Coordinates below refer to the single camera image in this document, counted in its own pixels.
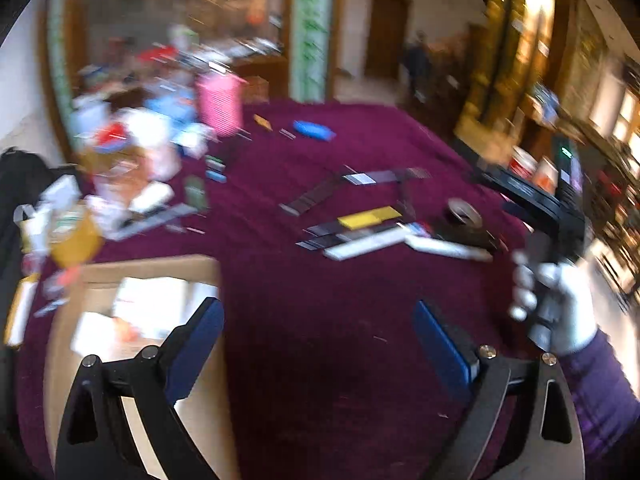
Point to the person in dark coat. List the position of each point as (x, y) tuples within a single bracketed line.
[(418, 64)]

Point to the blue battery pack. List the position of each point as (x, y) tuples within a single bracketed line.
[(313, 131)]

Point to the white gloved right hand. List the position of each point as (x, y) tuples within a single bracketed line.
[(556, 300)]

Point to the maroon velvet tablecloth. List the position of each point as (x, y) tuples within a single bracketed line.
[(326, 377)]

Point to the shallow cardboard tray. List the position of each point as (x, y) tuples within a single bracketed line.
[(107, 416)]

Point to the small orange black tool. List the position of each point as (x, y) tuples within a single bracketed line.
[(263, 122)]

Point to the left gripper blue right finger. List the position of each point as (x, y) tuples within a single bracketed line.
[(449, 350)]

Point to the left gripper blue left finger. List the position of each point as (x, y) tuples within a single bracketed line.
[(188, 346)]

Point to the pink woven basket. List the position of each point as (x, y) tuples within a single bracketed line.
[(220, 102)]

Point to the long white bar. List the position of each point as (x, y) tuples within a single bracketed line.
[(368, 244)]

